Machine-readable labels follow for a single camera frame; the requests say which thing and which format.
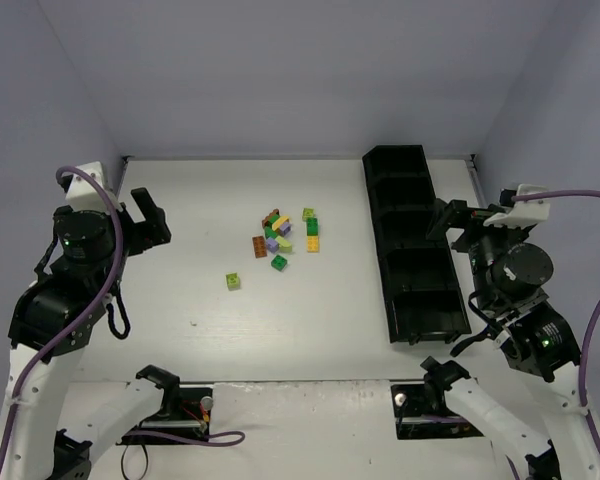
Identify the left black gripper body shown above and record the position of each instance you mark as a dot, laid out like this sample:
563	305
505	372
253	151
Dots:
147	228

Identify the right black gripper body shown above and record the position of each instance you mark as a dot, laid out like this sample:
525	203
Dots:
460	220

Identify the lime green square lego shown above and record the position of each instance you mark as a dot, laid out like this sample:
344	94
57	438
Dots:
233	281

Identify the dark green arch lego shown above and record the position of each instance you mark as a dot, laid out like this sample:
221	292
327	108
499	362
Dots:
270	232

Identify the purple square lego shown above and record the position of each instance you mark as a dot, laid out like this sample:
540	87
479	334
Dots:
272	245

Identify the dark green square lego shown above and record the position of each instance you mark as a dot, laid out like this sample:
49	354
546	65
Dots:
279	263

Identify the lime green curved lego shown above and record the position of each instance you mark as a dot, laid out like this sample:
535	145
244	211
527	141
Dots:
284	244

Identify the dark green curved lego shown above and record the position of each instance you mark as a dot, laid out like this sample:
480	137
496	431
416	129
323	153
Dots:
312	226

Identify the yellow long lego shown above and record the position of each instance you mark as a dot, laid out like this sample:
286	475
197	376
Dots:
313	244

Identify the lime green small lego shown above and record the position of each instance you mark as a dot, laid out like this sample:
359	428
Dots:
308	214

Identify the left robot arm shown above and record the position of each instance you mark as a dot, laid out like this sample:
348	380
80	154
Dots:
50	329

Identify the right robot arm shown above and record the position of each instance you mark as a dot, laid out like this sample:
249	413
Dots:
537	342

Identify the black compartment bin row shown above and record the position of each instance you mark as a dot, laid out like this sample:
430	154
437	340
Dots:
422	296

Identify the dark brown lego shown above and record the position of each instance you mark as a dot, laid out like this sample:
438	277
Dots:
271	218

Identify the yellow curved lego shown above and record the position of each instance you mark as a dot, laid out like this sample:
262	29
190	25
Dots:
279	222

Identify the purple block lego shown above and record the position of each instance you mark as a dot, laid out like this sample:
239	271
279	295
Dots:
285	229

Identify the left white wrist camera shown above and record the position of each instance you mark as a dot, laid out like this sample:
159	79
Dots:
81	196

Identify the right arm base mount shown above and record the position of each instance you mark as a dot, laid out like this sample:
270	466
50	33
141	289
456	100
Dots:
420	409

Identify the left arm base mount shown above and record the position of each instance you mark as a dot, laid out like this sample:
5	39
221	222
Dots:
184	412

